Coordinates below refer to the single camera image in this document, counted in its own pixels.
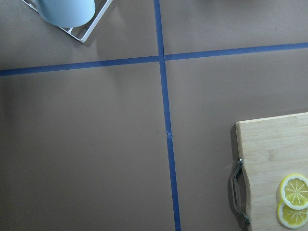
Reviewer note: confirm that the blue cup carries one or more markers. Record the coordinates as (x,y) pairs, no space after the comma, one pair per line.
(66,13)

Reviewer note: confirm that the lemon slice lower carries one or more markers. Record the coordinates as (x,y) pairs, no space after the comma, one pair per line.
(291,218)

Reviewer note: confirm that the wooden cutting board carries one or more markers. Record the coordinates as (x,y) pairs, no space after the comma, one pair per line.
(269,150)

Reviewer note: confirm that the cup rack with wooden handle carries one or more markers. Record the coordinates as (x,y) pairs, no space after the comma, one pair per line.
(81,33)

